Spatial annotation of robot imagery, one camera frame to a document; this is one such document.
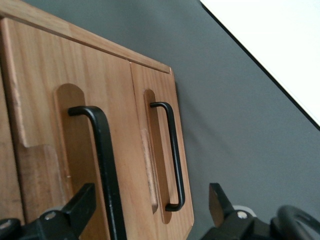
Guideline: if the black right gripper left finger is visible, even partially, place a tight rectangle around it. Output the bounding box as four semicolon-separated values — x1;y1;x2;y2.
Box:
22;183;97;240

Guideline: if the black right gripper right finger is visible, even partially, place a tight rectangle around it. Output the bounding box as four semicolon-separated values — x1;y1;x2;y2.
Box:
199;182;275;240

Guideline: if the black metal drawer handle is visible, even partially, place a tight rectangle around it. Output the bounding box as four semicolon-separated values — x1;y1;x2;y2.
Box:
149;101;186;212
67;106;127;240

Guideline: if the wooden drawer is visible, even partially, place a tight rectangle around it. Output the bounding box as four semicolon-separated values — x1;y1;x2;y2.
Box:
0;17;161;240
128;61;196;240

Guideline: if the wooden drawer cabinet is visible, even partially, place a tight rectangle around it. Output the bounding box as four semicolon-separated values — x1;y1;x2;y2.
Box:
0;0;173;226

